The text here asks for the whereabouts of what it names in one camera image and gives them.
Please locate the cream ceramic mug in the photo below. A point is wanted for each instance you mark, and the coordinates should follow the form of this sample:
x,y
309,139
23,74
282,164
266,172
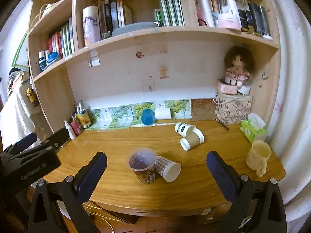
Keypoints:
x,y
258,156

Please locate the white lace cloth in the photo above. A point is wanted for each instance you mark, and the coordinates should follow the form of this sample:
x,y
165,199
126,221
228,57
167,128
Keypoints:
x,y
14,116

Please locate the checked paper cup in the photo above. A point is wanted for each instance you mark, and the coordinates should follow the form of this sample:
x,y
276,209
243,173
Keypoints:
x,y
167,167

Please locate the dark red paper cup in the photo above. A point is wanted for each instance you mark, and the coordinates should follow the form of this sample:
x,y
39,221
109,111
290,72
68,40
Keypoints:
x,y
143,167

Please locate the brown kraft board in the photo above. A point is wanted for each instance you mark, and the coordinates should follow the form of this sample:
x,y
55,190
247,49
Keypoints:
x,y
203,109

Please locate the metal hook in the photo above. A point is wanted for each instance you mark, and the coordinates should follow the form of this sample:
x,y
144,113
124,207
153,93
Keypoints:
x,y
263,77

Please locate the brown pen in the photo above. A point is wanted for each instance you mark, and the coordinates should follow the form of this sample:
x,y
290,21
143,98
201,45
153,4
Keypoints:
x,y
222,124

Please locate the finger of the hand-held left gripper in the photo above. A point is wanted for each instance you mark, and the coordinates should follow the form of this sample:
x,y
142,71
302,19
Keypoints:
x,y
58,137
25,140

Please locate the blue plastic cup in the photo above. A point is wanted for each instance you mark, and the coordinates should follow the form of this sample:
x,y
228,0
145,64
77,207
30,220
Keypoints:
x,y
147,117

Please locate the green framed board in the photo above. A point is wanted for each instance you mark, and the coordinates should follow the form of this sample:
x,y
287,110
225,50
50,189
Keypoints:
x,y
20,53

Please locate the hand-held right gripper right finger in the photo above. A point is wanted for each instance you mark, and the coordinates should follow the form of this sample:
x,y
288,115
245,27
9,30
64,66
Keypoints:
x,y
222,176

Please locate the white paper label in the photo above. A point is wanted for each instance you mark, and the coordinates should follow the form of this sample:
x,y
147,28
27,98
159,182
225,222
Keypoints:
x,y
94,59

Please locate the yellow print pen holder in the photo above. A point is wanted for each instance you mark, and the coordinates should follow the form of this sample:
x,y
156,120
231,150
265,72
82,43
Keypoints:
x,y
83,119

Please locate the wooden bookshelf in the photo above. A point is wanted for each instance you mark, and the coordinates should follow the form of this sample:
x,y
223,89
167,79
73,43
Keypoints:
x,y
53,97

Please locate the row of green hardcover books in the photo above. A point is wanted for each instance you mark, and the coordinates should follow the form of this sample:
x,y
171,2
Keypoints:
x,y
171,8

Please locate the pink round box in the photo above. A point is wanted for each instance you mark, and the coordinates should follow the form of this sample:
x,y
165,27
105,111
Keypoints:
x,y
227,87

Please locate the row of dark books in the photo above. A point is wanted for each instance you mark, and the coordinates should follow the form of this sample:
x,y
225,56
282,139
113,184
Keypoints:
x,y
113,14

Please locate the brown haired rag doll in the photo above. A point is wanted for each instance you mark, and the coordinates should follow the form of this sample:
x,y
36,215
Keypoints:
x,y
238,64

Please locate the row of black boxes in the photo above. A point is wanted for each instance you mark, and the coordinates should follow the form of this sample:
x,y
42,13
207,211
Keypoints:
x,y
255,17

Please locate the clear wall hook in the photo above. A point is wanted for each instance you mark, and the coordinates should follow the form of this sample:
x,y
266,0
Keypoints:
x,y
148,85

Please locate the white curtain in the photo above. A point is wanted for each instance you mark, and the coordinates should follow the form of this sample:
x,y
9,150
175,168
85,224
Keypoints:
x,y
291,77

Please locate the red tube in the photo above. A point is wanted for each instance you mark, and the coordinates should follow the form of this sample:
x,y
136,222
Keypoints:
x,y
75,127

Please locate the white marker pen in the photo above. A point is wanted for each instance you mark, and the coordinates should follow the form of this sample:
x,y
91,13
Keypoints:
x,y
81,104

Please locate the white spray bottle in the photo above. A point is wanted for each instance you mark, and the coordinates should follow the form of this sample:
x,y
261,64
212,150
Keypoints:
x,y
70,131

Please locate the stack of old books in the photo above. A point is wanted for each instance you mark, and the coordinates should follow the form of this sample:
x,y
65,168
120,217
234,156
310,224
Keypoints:
x,y
15,80

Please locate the floral print tube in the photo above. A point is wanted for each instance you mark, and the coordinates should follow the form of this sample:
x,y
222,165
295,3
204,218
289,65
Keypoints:
x,y
91,25

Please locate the small white round jar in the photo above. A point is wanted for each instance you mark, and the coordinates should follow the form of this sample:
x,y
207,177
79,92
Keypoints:
x,y
244,89

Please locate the black bottle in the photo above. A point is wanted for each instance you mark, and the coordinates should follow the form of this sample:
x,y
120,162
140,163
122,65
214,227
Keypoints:
x,y
41,62

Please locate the row of pale books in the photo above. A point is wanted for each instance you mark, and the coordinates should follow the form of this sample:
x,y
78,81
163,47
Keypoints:
x,y
213,1

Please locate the yellow hanging toy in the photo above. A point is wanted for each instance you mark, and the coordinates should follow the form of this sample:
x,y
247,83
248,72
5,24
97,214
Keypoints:
x,y
31,94

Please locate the pink and white box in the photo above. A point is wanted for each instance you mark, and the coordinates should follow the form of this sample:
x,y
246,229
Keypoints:
x,y
228,20

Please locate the wooden wall clip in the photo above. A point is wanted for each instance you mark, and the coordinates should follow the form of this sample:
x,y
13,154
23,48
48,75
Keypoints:
x,y
164,74

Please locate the printed canvas bag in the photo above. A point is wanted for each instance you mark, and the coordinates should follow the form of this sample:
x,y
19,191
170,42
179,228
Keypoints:
x,y
233,112

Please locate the brown paper cup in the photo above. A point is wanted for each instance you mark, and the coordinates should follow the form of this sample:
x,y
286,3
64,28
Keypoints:
x,y
192,140

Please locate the blue jar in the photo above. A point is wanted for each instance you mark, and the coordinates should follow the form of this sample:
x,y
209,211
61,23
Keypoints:
x,y
54,57

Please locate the red wall sticker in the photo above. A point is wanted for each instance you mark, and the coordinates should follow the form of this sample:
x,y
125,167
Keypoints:
x,y
139,55

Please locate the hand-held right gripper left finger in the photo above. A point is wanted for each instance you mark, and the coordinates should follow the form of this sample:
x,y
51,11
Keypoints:
x,y
92,176

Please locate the green tissue pack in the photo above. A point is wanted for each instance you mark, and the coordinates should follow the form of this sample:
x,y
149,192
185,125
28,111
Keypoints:
x,y
252,129

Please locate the panda print paper cup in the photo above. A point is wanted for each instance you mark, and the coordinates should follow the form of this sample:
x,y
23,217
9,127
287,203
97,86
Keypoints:
x,y
184,128

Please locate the row of red and green books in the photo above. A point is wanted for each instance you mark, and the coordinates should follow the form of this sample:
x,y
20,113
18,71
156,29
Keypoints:
x,y
60,41

